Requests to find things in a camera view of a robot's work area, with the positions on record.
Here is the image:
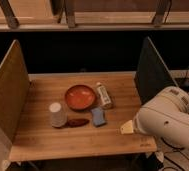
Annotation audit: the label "dark red pepper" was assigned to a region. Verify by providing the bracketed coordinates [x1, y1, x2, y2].
[66, 118, 89, 128]

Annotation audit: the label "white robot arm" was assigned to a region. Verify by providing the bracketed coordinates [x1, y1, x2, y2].
[120, 86, 189, 149]

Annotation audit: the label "blue sponge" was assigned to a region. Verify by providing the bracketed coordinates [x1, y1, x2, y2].
[91, 107, 106, 127]

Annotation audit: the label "small white bottle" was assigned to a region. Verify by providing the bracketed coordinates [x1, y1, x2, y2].
[97, 82, 113, 109]

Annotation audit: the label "red round bowl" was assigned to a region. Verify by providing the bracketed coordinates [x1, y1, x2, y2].
[64, 85, 96, 110]

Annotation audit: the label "right dark side panel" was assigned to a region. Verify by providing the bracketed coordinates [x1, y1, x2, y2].
[134, 37, 178, 104]

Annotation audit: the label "white paper cup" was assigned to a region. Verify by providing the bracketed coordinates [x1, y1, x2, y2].
[49, 102, 67, 128]

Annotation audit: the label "left wooden side panel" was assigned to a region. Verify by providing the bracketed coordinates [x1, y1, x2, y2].
[0, 40, 30, 171]

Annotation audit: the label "black floor cables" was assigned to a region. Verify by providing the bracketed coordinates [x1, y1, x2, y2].
[160, 137, 189, 171]

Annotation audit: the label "wooden shelf rail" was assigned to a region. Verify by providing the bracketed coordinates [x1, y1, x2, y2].
[0, 0, 189, 33]

